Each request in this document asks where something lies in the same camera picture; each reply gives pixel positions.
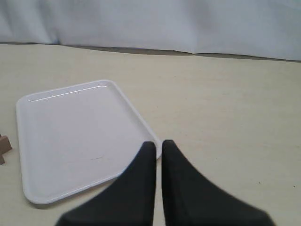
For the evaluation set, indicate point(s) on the white backdrop curtain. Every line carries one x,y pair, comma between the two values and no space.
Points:
261,28

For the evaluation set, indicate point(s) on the white plastic tray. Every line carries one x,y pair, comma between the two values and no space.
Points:
77,137

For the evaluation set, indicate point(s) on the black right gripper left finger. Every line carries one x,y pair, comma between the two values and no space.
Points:
128,201

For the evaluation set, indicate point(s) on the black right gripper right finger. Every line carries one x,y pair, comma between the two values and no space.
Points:
190,199

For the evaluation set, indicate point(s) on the notched wooden block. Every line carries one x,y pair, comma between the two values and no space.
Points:
5,146

